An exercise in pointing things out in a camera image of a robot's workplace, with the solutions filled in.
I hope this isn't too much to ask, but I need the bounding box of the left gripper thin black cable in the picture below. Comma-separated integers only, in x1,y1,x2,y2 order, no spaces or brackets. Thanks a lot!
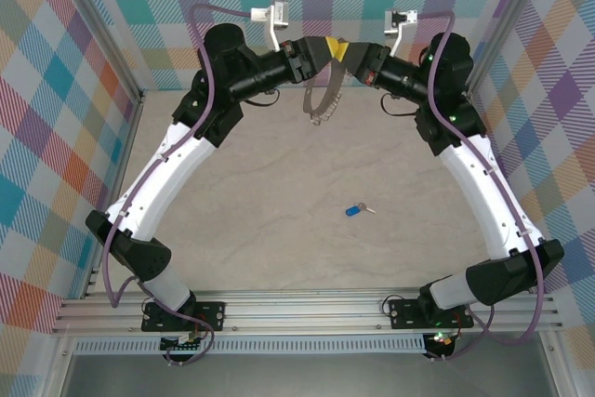
242,88,281,108

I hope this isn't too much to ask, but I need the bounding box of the gripper thin black cable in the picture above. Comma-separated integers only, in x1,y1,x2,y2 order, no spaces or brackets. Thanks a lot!
379,92,418,118
242,88,281,108

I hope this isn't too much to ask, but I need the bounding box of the aluminium side rail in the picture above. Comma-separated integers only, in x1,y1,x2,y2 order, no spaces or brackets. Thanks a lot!
81,92,148,300
464,85,536,296

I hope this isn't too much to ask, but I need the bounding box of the small circuit board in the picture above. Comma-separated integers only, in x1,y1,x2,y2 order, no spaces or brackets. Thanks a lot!
160,331,205,352
427,329,459,350

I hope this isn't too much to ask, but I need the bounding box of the grey metal lower panel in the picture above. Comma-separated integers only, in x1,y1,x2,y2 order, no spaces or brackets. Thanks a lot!
59,352,559,397

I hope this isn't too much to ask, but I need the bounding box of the white slotted cable duct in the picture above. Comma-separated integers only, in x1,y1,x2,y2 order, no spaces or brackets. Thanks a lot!
73,334,427,355

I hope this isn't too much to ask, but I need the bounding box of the aluminium corner post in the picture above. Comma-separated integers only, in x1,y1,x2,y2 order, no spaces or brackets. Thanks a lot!
457,0,559,97
44,0,146,108

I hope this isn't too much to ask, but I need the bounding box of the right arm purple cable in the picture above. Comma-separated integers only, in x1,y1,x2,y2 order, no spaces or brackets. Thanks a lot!
416,10,546,364

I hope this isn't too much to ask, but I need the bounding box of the metal keyring plate with rings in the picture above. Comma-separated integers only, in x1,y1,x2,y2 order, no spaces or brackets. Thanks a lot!
301,60,348,127

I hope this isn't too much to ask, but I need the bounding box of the right gripper thin black cable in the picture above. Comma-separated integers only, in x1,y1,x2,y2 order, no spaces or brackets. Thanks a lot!
379,92,418,118

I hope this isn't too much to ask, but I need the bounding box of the small key with blue head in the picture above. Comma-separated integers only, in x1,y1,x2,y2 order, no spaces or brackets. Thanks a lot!
345,202,376,218

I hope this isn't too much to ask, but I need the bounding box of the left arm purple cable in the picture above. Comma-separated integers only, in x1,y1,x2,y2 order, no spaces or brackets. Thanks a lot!
104,4,256,367

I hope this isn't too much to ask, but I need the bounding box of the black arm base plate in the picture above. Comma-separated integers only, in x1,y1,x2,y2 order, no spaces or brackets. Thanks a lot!
388,297,475,331
140,299,228,334

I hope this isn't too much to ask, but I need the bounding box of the long aluminium mounting rail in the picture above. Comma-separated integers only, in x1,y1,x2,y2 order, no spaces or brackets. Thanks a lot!
49,288,567,336

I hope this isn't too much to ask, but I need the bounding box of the aluminium frame leg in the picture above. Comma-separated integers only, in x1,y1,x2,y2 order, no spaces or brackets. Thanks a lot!
538,329,585,397
41,335,78,397

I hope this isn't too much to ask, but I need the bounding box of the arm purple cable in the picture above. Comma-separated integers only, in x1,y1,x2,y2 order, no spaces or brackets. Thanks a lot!
104,4,256,367
416,10,546,364

